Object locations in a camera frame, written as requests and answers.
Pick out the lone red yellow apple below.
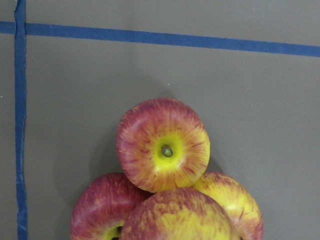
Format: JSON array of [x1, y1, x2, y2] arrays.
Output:
[[119, 188, 240, 240]]

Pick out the top red yellow apple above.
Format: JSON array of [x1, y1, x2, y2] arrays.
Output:
[[116, 98, 211, 193]]

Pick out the brown paper table cover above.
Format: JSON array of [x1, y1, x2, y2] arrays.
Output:
[[0, 0, 320, 240]]

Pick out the right red apple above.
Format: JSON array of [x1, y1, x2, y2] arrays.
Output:
[[69, 172, 153, 240]]

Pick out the left yellow red apple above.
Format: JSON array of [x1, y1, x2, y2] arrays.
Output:
[[192, 171, 264, 240]]

